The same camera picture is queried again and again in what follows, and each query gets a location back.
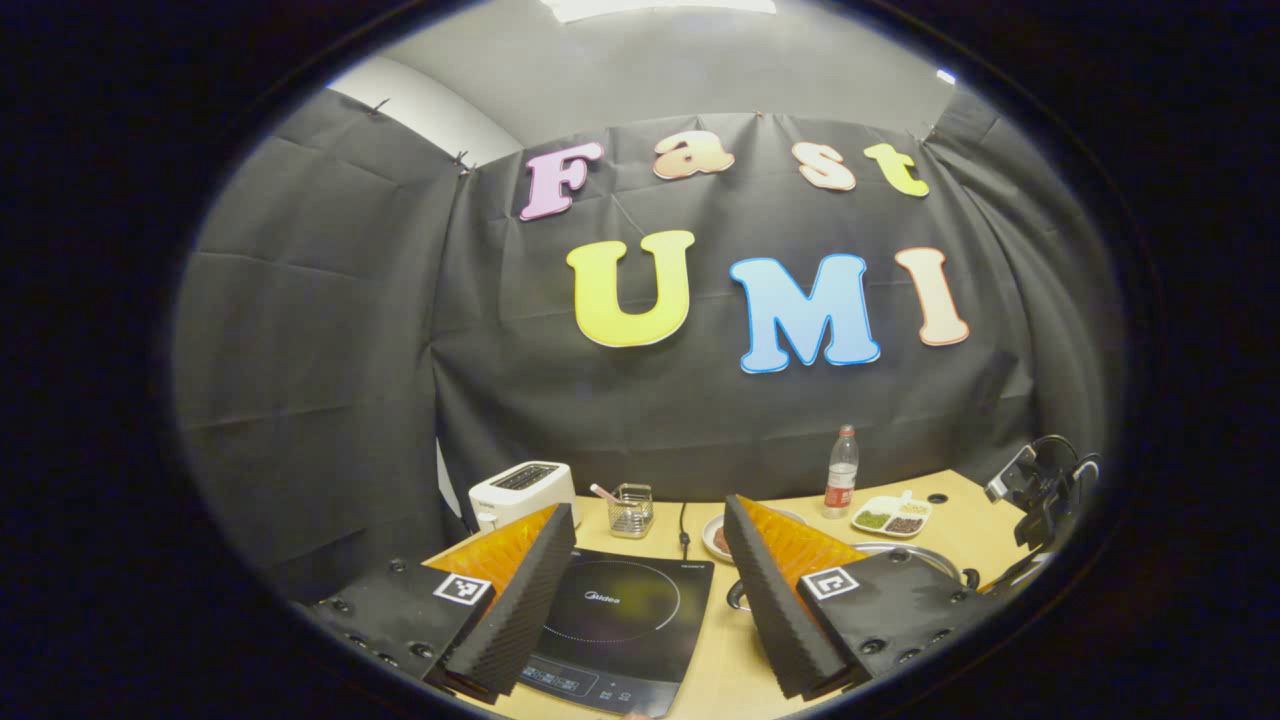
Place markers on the ceiling light panel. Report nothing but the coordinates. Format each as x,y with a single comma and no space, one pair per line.
660,8

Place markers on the black induction cooktop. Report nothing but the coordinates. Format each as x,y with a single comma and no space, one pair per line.
630,620

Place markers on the pink white stick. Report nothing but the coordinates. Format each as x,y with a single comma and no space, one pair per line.
603,492

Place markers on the stainless steel pot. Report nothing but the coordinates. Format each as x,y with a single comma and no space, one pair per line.
920,558

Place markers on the small white plate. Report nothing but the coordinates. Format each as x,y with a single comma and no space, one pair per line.
712,535

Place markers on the black backdrop cloth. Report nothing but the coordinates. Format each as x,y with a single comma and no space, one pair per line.
330,350

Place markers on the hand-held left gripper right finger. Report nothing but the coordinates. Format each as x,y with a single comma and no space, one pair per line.
775,610

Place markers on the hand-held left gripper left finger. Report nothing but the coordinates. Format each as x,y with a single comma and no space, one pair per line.
510,620

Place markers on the white toaster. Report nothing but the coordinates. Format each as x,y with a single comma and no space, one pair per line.
520,495

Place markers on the clear plastic water bottle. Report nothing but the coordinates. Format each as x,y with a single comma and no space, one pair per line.
842,480

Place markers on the white divided bean dish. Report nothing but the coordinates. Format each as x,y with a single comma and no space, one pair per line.
890,518

